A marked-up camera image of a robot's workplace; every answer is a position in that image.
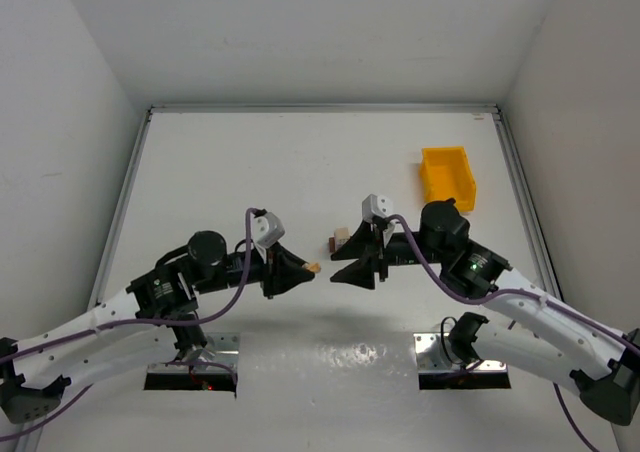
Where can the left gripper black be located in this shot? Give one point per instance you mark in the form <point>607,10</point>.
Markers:
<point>270,272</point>

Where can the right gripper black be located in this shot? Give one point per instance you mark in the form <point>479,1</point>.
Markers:
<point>378,254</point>

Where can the light wood cube block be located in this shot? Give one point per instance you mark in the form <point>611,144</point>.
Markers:
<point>341,237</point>

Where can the yellow plastic bin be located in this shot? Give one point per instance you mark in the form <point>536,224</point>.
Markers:
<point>445,173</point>

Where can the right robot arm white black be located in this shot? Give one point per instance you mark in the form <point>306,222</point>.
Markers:
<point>551,340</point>

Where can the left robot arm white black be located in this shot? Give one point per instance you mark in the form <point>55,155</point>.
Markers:
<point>152,320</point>

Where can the white front cover board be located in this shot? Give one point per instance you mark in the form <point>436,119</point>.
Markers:
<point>313,393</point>

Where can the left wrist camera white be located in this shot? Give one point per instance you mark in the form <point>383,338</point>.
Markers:
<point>267,229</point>

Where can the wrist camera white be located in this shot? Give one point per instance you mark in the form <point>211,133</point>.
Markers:
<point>376,206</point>
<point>267,229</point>

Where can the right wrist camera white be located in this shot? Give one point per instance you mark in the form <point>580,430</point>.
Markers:
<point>376,206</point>

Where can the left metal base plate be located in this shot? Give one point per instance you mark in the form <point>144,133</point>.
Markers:
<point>219,353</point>

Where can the metal base plate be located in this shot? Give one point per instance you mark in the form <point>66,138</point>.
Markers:
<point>431,358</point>
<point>219,353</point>

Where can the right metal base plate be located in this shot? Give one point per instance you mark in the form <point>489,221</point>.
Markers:
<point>431,358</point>

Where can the aluminium frame rail back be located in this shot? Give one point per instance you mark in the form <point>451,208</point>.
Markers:
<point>473,108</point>

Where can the aluminium frame rail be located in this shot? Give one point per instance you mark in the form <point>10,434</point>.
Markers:
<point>107,257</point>
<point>473,108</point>
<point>545,272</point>

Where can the aluminium frame rail right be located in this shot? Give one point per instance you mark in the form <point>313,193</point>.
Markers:
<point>545,272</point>

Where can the aluminium frame rail left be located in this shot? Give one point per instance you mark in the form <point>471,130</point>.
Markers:
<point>107,257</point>

